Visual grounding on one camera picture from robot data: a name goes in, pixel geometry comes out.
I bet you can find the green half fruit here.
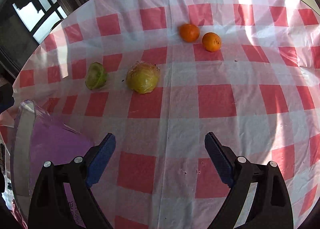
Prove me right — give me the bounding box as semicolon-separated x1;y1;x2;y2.
85;62;107;90

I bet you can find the small green fruit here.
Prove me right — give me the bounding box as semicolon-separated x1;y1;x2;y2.
126;61;161;94

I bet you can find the orange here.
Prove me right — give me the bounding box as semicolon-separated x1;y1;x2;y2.
179;24;200;43
202;32;222;52

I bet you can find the red white checkered tablecloth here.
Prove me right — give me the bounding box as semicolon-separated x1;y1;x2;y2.
13;0;319;228

